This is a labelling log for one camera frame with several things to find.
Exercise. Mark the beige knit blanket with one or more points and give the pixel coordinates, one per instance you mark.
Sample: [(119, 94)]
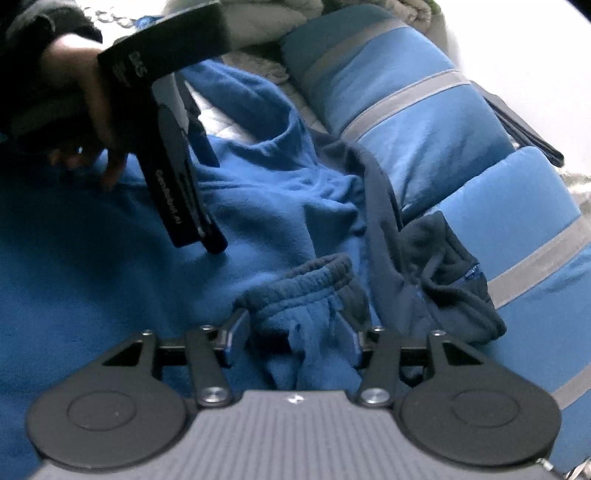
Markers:
[(258, 60)]

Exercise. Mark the person's left hand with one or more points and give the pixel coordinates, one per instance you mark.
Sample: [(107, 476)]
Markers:
[(76, 64)]

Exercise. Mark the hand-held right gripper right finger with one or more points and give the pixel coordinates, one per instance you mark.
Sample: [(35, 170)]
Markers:
[(349, 340)]

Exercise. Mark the blue fleece garment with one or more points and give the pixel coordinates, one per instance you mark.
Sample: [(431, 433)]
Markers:
[(286, 203)]

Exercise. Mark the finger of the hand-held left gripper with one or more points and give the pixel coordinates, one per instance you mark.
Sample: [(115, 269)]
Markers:
[(203, 138)]

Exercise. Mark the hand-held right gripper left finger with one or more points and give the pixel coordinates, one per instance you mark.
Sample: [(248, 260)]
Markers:
[(238, 333)]

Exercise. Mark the blue grey-striped cushion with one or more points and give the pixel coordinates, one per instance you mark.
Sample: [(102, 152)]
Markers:
[(531, 221), (392, 87)]

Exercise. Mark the person's left forearm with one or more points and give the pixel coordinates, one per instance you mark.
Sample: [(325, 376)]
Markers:
[(32, 27)]

